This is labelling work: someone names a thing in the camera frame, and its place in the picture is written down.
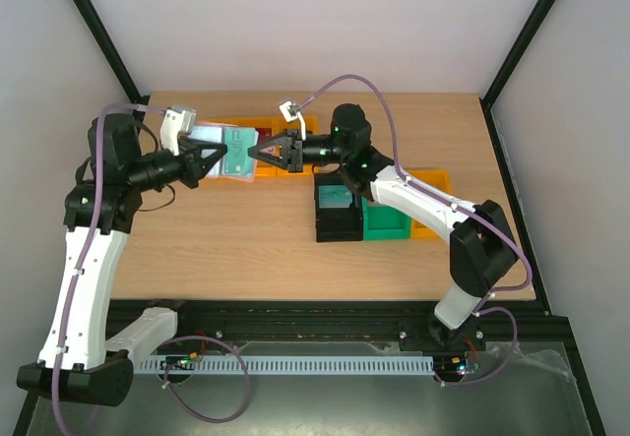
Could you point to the green bin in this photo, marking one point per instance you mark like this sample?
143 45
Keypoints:
384 223

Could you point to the yellow bin left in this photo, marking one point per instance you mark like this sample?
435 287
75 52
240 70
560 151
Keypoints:
218 122

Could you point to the yellow bin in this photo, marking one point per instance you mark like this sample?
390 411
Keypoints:
218 122
312 126
439 179
262 169

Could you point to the yellow bin middle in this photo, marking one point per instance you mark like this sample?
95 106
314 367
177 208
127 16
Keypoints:
262 169

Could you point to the pink card holder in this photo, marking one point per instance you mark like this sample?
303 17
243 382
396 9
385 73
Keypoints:
211 134

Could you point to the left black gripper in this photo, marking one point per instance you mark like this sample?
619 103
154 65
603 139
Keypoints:
198 168

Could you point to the right black frame post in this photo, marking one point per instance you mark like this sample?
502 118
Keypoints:
518 49

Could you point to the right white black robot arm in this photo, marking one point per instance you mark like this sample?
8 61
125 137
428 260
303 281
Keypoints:
481 243

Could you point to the white slotted cable duct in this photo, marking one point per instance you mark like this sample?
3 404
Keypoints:
292 365

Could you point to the black bin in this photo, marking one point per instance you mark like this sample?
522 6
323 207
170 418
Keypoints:
337 225

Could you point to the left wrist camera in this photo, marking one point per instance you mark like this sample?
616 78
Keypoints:
178 120

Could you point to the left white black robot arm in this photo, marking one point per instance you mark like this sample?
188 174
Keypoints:
78 362

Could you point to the black frame post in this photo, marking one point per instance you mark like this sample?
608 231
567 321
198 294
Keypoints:
518 49
105 43

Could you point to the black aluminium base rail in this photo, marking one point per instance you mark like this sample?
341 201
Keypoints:
404 322

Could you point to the teal card stack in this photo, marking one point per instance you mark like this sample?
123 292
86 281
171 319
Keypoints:
334 197

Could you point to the red card stack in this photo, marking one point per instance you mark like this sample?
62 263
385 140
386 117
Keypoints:
264 134

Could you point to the left black frame post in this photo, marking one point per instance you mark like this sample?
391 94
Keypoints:
105 43

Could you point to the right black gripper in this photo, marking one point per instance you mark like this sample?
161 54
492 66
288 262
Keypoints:
294 150

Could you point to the yellow bin far right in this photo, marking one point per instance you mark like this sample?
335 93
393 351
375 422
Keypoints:
439 179

